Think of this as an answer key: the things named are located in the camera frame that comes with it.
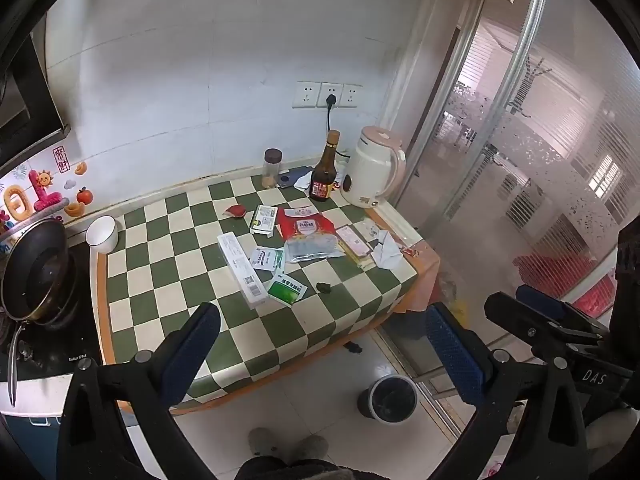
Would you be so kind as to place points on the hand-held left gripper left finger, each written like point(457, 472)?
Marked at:
point(192, 355)

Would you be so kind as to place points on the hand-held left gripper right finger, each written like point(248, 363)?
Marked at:
point(452, 355)

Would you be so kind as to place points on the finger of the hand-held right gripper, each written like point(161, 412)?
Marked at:
point(537, 296)
point(505, 307)

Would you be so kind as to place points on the black trash bin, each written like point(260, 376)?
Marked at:
point(387, 400)

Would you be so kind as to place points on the long white box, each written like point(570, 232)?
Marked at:
point(241, 270)

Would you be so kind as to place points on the white and green sachet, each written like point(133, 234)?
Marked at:
point(266, 258)

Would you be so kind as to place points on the small black scrap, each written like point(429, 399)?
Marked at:
point(323, 288)

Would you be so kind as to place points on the small red wrapper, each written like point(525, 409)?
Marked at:
point(234, 210)

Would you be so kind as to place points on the white and green medicine box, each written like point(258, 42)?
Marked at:
point(263, 220)

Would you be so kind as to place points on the clear plastic bag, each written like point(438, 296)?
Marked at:
point(312, 250)

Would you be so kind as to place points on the red sugar bag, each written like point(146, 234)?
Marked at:
point(305, 224)

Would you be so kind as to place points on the person's right forearm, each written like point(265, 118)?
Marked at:
point(612, 432)

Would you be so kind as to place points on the red object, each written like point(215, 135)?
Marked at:
point(555, 270)

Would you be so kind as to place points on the red and white wrapper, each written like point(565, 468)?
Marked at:
point(410, 250)

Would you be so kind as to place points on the crumpled white tissue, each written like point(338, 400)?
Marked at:
point(387, 254)

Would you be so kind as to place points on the frosted glass sliding door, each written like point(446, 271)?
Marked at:
point(550, 170)

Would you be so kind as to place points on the black cooktop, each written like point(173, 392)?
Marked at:
point(52, 357)

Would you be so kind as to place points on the small clear packet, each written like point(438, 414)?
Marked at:
point(374, 229)

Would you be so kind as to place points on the pink label packet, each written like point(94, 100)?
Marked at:
point(352, 240)

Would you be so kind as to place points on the person's dark fuzzy pants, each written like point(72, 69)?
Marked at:
point(300, 471)

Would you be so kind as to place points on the black frying pan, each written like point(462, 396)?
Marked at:
point(35, 275)

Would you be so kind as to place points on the yellow ingot sticker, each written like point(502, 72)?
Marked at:
point(74, 209)

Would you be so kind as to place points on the blue cabinet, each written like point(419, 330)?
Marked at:
point(27, 445)

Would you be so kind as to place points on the white and pink kettle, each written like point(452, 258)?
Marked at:
point(372, 170)

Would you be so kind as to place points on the orange fruit sticker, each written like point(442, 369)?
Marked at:
point(84, 195)

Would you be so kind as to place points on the clear jar with brown lid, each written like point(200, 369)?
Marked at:
point(272, 167)

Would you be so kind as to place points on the blue phone case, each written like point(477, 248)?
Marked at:
point(294, 176)

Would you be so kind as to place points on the crumpled white paper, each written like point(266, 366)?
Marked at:
point(342, 176)

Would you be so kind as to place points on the dark sauce bottle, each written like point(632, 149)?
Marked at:
point(322, 175)

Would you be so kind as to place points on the large colourful festive sticker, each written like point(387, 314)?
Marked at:
point(30, 195)

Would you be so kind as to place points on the red seal sticker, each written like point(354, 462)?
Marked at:
point(61, 160)

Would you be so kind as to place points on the range hood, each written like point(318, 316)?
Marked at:
point(25, 100)

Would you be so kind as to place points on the white wall outlet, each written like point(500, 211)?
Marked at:
point(352, 95)
point(305, 95)
point(322, 90)

